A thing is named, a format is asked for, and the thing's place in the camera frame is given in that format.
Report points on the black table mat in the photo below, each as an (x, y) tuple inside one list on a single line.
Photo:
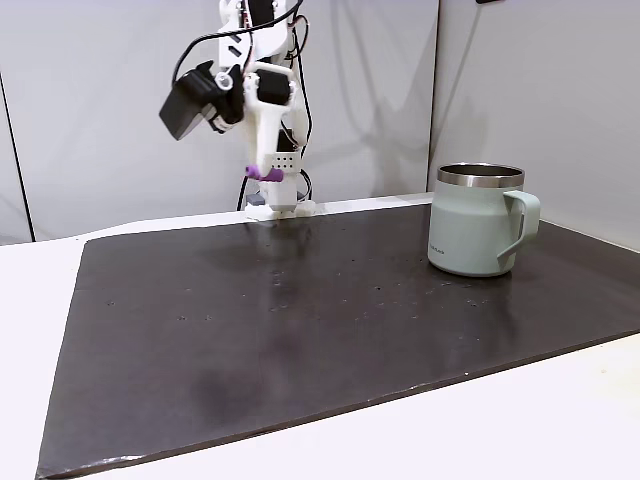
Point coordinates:
[(300, 325)]

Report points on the purple pen grip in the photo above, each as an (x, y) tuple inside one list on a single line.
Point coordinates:
[(272, 175)]

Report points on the sage green steel mug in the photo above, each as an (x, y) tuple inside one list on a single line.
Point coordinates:
[(470, 235)]

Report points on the black camera box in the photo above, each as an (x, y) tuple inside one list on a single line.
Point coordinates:
[(185, 107)]

